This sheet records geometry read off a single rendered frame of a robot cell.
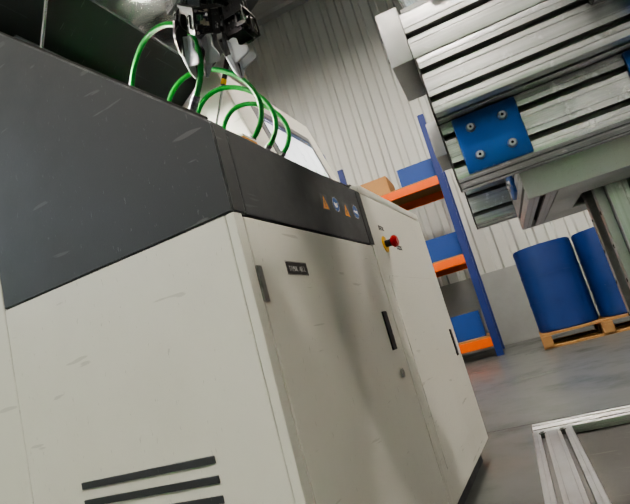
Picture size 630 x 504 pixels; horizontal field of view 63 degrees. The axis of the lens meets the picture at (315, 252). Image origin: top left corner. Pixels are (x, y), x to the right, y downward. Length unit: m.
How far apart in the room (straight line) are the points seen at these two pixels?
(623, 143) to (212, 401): 0.73
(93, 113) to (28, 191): 0.22
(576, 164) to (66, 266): 0.90
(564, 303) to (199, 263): 5.03
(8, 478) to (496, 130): 1.09
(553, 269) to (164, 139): 5.02
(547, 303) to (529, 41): 4.99
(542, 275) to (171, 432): 5.03
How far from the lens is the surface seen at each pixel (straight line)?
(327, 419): 0.91
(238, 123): 1.74
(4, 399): 1.23
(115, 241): 0.99
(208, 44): 1.22
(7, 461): 1.24
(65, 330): 1.08
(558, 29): 0.80
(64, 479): 1.12
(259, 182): 0.94
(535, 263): 5.69
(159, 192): 0.93
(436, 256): 6.37
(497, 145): 0.78
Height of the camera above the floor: 0.54
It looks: 11 degrees up
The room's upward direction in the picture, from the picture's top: 15 degrees counter-clockwise
